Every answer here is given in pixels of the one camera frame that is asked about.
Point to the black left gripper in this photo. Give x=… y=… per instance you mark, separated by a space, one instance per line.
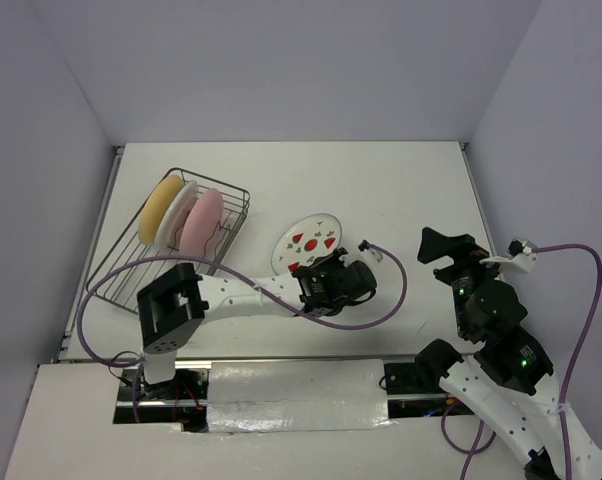
x=329 y=258

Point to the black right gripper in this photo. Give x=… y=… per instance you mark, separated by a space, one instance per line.
x=462 y=248

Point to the white strawberry pattern plate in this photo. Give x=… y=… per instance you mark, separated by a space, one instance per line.
x=305 y=241

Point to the pink plate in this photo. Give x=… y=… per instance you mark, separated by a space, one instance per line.
x=201 y=224

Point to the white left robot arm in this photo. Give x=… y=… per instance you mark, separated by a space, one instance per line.
x=173 y=306

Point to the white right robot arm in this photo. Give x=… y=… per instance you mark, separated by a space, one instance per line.
x=510 y=383

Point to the silver foil tape cover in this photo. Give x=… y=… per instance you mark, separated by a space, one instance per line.
x=296 y=396

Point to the white plate blue rim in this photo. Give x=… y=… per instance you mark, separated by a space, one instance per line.
x=170 y=227

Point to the yellow plate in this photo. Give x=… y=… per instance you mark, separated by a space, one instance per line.
x=156 y=206

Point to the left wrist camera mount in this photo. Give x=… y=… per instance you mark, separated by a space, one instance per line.
x=363 y=253

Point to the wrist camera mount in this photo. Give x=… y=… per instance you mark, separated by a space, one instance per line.
x=363 y=253
x=520 y=258

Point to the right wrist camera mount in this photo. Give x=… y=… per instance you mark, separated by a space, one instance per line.
x=520 y=258

